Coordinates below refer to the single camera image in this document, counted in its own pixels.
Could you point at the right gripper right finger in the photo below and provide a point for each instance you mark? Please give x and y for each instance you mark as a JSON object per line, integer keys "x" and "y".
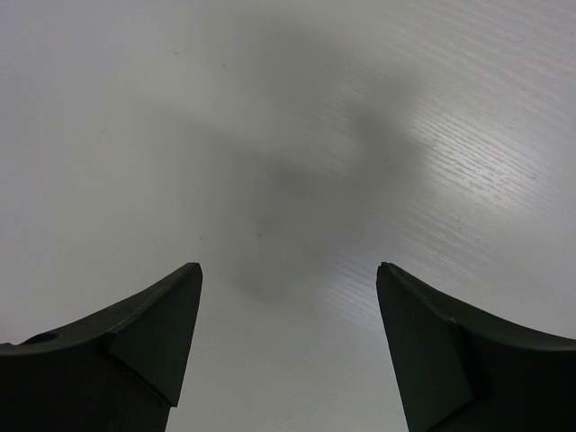
{"x": 460, "y": 368}

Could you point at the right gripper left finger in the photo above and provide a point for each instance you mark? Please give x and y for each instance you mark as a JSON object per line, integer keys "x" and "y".
{"x": 119, "y": 369}

